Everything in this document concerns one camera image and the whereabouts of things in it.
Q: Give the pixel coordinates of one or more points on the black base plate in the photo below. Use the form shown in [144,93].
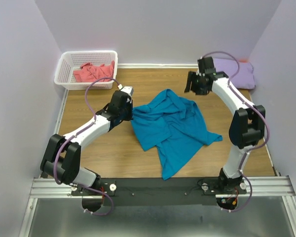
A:
[118,196]

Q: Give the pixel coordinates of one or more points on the folded purple t shirt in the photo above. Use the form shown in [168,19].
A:
[244,78]

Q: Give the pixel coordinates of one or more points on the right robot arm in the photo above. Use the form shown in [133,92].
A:
[247,127]

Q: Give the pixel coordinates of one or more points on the blue t shirt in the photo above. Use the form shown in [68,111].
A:
[175,126]

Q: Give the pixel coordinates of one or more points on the white plastic laundry basket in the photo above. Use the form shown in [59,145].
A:
[71,61]

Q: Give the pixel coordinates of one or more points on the aluminium front rail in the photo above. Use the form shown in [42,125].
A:
[257,186]

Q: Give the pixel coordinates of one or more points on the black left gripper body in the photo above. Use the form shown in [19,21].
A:
[127,114]

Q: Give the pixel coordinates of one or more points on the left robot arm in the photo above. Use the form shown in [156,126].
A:
[61,159]

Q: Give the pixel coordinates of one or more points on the red t shirt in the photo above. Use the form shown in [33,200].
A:
[90,73]

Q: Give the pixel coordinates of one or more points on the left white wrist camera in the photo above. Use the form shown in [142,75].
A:
[127,89]

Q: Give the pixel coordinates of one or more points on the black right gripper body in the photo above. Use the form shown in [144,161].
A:
[197,86]

